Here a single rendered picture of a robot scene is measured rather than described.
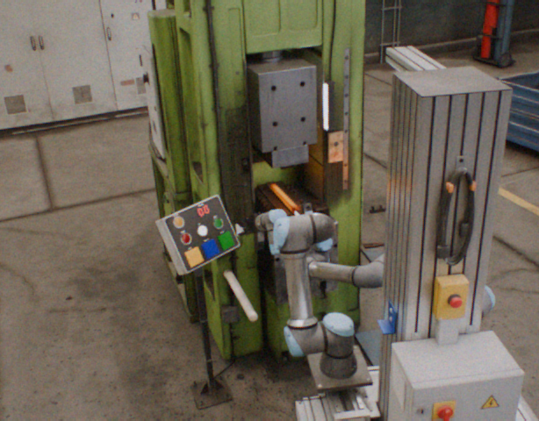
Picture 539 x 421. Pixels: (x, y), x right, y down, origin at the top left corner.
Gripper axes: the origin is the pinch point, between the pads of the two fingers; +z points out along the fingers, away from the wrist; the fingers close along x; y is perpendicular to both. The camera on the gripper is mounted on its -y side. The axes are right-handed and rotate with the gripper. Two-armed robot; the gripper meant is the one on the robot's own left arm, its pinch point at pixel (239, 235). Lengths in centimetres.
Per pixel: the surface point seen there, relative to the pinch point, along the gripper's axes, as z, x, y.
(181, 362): 103, 1, -63
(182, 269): 13.6, 27.7, -6.5
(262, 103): -18, -25, 56
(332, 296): 27, -65, -52
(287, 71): -30, -37, 66
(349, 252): 29, -92, -33
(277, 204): 21, -45, 8
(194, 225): 10.7, 15.4, 11.2
